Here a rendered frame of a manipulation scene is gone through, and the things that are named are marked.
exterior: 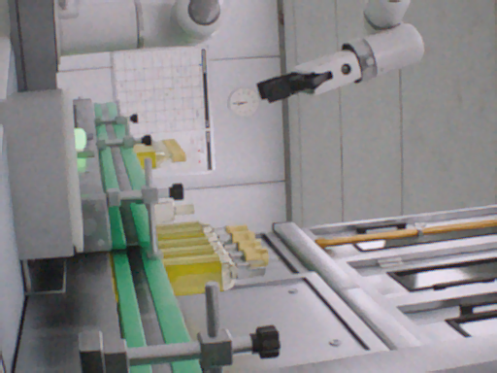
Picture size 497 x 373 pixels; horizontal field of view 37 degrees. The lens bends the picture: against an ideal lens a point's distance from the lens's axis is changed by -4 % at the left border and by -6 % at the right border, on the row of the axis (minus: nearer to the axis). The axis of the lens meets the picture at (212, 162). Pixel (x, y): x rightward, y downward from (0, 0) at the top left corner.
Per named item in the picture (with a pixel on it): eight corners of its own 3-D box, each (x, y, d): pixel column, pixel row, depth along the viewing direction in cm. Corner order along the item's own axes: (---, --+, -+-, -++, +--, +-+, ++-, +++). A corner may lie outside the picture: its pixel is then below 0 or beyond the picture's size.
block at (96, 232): (70, 256, 126) (112, 253, 127) (64, 200, 124) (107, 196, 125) (70, 250, 129) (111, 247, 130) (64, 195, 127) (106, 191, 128)
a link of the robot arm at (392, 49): (396, -21, 136) (385, 2, 145) (345, -6, 135) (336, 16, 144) (432, 50, 133) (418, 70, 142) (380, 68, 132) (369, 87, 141)
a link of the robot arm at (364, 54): (382, 80, 132) (369, 84, 132) (365, 76, 141) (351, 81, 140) (371, 38, 130) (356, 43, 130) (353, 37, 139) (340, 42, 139)
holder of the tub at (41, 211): (23, 296, 107) (78, 292, 108) (3, 102, 102) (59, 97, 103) (30, 261, 123) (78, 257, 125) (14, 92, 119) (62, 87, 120)
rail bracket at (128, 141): (96, 151, 183) (152, 147, 185) (93, 119, 182) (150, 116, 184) (95, 149, 187) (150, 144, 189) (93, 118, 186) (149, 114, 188)
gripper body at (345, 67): (373, 83, 132) (314, 104, 131) (353, 79, 142) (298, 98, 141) (361, 42, 130) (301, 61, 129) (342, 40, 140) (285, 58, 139)
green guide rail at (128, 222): (112, 250, 131) (158, 246, 132) (111, 244, 131) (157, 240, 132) (94, 124, 301) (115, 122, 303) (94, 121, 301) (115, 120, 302)
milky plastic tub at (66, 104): (22, 261, 106) (83, 256, 107) (6, 100, 102) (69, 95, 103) (29, 230, 123) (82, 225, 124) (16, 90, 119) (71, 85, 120)
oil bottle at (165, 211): (103, 227, 218) (195, 220, 222) (101, 208, 218) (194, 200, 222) (103, 224, 224) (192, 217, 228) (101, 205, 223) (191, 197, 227)
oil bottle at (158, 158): (98, 174, 244) (187, 166, 248) (96, 155, 243) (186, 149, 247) (97, 170, 249) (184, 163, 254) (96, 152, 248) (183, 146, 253)
